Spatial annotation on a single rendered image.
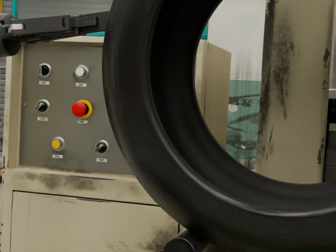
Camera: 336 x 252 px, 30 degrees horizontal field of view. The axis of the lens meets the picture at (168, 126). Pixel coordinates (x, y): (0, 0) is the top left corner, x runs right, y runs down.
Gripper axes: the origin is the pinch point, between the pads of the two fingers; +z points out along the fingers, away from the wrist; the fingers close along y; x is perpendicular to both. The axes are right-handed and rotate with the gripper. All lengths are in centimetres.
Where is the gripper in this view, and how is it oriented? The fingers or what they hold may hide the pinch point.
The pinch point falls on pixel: (100, 21)
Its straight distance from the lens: 105.6
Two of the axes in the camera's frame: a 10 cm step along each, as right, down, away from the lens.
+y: 2.7, -0.4, 9.6
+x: 0.9, 10.0, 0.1
